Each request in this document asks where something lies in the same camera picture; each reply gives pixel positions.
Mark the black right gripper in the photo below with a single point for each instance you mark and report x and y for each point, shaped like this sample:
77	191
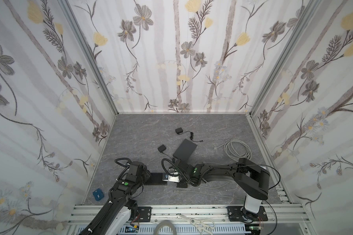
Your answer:
183	177

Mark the white tape roll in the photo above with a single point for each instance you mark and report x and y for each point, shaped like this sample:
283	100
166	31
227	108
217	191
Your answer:
165	227

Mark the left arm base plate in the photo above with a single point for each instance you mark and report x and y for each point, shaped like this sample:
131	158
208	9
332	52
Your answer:
143	215

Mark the slim ribbed black switch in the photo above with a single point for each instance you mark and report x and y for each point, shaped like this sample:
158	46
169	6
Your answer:
157	179

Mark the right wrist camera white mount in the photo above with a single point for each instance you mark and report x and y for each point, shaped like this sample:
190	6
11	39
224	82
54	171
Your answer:
170	178

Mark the small blue box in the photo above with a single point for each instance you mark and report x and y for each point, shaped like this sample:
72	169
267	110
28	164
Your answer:
98	194

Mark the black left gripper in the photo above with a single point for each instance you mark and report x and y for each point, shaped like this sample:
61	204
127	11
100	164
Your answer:
152	177

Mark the white handled scissors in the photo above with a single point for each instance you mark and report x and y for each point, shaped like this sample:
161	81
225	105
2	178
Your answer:
202	225

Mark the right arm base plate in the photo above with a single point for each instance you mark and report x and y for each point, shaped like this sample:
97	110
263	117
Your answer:
239	214

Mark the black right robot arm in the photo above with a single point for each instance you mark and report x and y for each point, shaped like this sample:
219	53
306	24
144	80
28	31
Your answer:
253	178

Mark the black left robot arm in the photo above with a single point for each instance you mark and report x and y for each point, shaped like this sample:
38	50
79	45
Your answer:
119	207

